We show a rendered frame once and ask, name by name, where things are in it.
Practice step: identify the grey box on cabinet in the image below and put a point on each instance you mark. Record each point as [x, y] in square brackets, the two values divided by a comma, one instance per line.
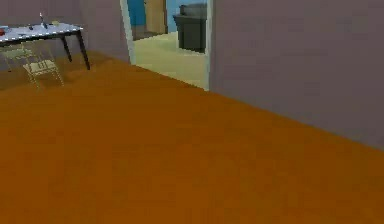
[193, 9]

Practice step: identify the pale yellow small bowl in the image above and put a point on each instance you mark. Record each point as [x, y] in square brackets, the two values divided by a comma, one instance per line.
[55, 23]

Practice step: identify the brown wooden door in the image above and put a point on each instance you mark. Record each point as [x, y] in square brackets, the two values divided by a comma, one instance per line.
[155, 16]

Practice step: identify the dark grey cabinet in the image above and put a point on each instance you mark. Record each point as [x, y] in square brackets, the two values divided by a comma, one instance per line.
[190, 33]

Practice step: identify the grey table with black legs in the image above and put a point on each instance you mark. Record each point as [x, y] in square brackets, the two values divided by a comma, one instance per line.
[40, 31]

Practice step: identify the red small object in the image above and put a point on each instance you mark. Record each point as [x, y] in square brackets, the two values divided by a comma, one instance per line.
[2, 32]

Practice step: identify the dark slim bottle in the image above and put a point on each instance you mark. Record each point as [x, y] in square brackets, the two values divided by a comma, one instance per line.
[43, 21]

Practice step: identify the pale wooden chair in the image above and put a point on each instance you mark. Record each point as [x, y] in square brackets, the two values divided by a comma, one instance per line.
[40, 67]
[15, 53]

